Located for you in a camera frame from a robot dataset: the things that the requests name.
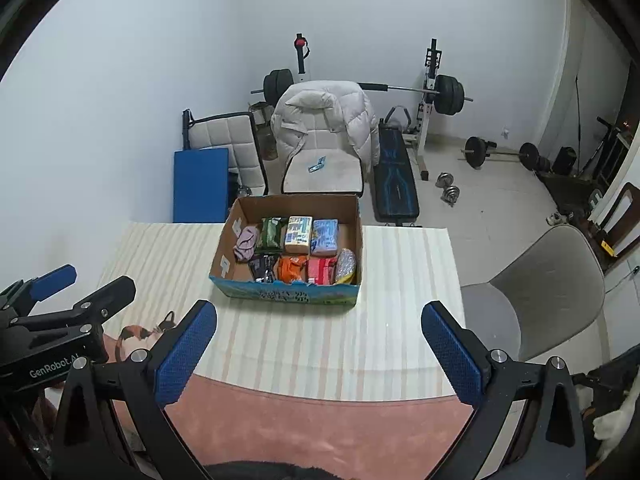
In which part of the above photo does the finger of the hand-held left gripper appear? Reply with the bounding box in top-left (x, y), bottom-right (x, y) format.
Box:
top-left (0, 264), bottom-right (78, 311)
top-left (12, 275), bottom-right (137, 331)

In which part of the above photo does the red snack packet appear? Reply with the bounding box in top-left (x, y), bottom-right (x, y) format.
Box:
top-left (306, 256), bottom-right (338, 285)

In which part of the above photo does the grey shell chair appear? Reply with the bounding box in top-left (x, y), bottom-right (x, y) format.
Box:
top-left (460, 225), bottom-right (607, 361)

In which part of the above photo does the black blue weight bench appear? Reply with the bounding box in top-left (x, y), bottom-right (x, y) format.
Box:
top-left (372, 106), bottom-right (423, 226)

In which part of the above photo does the green snack packet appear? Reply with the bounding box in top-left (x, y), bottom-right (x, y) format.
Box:
top-left (256, 217), bottom-right (288, 251)

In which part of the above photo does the black speaker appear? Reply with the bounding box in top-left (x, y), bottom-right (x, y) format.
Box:
top-left (552, 146), bottom-right (577, 176)

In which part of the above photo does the black barbell with long bar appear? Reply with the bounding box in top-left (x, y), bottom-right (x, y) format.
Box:
top-left (250, 67), bottom-right (473, 118)

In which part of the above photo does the black snack packet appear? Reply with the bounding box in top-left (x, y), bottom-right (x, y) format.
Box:
top-left (248, 254), bottom-right (279, 283)

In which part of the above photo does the white blue tissue packet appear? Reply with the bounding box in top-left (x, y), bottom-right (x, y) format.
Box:
top-left (284, 216), bottom-right (314, 255)

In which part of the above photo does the blue folded mat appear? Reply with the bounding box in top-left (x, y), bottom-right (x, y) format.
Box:
top-left (173, 147), bottom-right (230, 224)

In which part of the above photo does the short black barbell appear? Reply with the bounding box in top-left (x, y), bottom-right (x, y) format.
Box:
top-left (460, 136), bottom-right (541, 171)

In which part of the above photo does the printed cardboard box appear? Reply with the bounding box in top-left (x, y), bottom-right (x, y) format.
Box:
top-left (208, 194), bottom-right (363, 307)

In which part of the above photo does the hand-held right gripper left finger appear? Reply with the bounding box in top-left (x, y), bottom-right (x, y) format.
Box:
top-left (50, 299), bottom-right (218, 480)

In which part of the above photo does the white puffer jacket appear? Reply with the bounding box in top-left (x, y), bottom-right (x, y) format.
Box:
top-left (270, 80), bottom-right (381, 181)

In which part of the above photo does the striped cat print tablecloth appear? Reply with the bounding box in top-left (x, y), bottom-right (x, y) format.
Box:
top-left (92, 221), bottom-right (475, 471)

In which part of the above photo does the silver-grey snack packet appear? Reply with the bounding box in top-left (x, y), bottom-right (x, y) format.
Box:
top-left (335, 248), bottom-right (359, 285)

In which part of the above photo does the purple-white snack packet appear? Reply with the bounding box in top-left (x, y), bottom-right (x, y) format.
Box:
top-left (234, 226), bottom-right (261, 264)

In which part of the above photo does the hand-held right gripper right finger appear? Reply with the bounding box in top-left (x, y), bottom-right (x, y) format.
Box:
top-left (421, 301), bottom-right (587, 480)

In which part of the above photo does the white fluffy cloth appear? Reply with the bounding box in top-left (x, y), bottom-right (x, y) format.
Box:
top-left (575, 375), bottom-right (640, 468)

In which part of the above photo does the white padded chair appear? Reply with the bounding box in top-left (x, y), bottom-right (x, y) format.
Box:
top-left (182, 108), bottom-right (268, 198)
top-left (281, 125), bottom-right (366, 198)

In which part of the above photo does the orange snack packet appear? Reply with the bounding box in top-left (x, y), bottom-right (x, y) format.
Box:
top-left (276, 255), bottom-right (309, 283)

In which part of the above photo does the white barbell rack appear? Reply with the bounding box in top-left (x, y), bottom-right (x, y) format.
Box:
top-left (292, 33), bottom-right (443, 181)

